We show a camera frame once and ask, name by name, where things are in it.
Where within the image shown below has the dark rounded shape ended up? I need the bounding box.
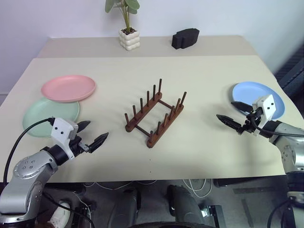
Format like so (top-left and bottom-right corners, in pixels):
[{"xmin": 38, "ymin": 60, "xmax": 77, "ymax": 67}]
[
  {"xmin": 109, "ymin": 187, "xmax": 141, "ymax": 228},
  {"xmin": 165, "ymin": 184, "xmax": 205, "ymax": 228}
]

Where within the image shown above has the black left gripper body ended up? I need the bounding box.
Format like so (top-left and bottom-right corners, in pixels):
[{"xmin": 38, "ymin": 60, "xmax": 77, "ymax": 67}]
[{"xmin": 70, "ymin": 136, "xmax": 93, "ymax": 158}]

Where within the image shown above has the white cable under table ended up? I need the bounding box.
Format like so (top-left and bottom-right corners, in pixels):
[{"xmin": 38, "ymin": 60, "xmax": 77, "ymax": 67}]
[
  {"xmin": 181, "ymin": 178, "xmax": 213, "ymax": 198},
  {"xmin": 83, "ymin": 179, "xmax": 158, "ymax": 191}
]

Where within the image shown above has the blue plate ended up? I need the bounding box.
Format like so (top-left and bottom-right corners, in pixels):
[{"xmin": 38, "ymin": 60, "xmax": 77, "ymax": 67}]
[{"xmin": 231, "ymin": 81, "xmax": 285, "ymax": 121}]

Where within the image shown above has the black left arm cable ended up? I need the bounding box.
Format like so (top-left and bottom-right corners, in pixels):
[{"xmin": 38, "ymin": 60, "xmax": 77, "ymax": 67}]
[{"xmin": 3, "ymin": 117, "xmax": 56, "ymax": 185}]

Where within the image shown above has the black foam block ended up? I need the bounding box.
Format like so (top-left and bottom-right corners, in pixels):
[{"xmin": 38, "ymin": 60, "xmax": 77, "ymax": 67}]
[{"xmin": 171, "ymin": 28, "xmax": 200, "ymax": 50}]

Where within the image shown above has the white bubble plant pot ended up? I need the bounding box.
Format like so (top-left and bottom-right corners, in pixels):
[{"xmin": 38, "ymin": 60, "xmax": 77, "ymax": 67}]
[{"xmin": 118, "ymin": 28, "xmax": 141, "ymax": 51}]

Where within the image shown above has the green leafy plant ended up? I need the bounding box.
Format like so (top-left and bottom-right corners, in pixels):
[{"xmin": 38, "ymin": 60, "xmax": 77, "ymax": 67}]
[{"xmin": 105, "ymin": 0, "xmax": 140, "ymax": 34}]

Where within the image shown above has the white rounded perforated object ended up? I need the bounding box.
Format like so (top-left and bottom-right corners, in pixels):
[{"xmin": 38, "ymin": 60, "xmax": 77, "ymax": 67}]
[{"xmin": 48, "ymin": 200, "xmax": 72, "ymax": 228}]

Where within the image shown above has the wooden dish rack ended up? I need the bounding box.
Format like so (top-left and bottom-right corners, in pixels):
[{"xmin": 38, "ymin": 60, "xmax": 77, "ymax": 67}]
[{"xmin": 124, "ymin": 78, "xmax": 187, "ymax": 149}]

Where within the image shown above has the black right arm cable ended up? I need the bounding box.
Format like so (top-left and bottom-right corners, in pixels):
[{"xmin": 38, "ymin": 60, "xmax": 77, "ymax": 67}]
[{"xmin": 251, "ymin": 117, "xmax": 304, "ymax": 138}]

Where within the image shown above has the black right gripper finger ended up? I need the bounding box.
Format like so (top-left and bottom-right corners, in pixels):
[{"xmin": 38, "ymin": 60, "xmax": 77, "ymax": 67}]
[
  {"xmin": 216, "ymin": 114, "xmax": 245, "ymax": 134},
  {"xmin": 230, "ymin": 101, "xmax": 254, "ymax": 116}
]

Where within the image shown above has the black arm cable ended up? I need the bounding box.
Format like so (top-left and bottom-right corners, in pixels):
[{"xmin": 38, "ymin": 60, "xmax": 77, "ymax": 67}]
[
  {"xmin": 251, "ymin": 117, "xmax": 304, "ymax": 138},
  {"xmin": 3, "ymin": 117, "xmax": 56, "ymax": 185}
]

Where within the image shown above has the pink plate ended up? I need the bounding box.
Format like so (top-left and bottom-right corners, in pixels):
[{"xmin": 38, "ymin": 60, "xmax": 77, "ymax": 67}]
[{"xmin": 40, "ymin": 75, "xmax": 97, "ymax": 104}]

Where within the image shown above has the green plate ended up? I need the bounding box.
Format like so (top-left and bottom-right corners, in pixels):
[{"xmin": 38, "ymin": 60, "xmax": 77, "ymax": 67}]
[{"xmin": 22, "ymin": 96, "xmax": 80, "ymax": 138}]

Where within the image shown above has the black table frame beam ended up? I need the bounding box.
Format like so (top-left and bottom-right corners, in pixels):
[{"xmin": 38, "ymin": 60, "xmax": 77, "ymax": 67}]
[{"xmin": 213, "ymin": 175, "xmax": 288, "ymax": 188}]

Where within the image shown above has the grey floor tape strip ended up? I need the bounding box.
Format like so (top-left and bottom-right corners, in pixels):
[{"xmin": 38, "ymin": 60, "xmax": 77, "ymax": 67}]
[
  {"xmin": 240, "ymin": 198, "xmax": 254, "ymax": 227},
  {"xmin": 232, "ymin": 187, "xmax": 269, "ymax": 195}
]

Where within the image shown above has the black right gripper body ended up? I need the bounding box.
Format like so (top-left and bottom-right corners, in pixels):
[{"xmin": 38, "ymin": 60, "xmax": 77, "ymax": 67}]
[{"xmin": 242, "ymin": 107, "xmax": 264, "ymax": 135}]

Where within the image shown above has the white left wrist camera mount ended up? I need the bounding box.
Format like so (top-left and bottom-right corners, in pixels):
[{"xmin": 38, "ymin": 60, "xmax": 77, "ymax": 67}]
[{"xmin": 50, "ymin": 118, "xmax": 79, "ymax": 160}]

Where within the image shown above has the black cable under table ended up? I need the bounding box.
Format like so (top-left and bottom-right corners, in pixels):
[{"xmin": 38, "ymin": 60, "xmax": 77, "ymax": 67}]
[{"xmin": 42, "ymin": 191, "xmax": 96, "ymax": 228}]

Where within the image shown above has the black metal bracket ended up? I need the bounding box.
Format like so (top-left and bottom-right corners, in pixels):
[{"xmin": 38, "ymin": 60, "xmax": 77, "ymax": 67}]
[
  {"xmin": 201, "ymin": 204, "xmax": 227, "ymax": 228},
  {"xmin": 70, "ymin": 206, "xmax": 94, "ymax": 228}
]

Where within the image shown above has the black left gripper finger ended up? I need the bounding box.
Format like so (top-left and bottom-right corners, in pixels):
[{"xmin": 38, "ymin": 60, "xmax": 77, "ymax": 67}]
[
  {"xmin": 88, "ymin": 132, "xmax": 110, "ymax": 153},
  {"xmin": 77, "ymin": 120, "xmax": 92, "ymax": 134}
]

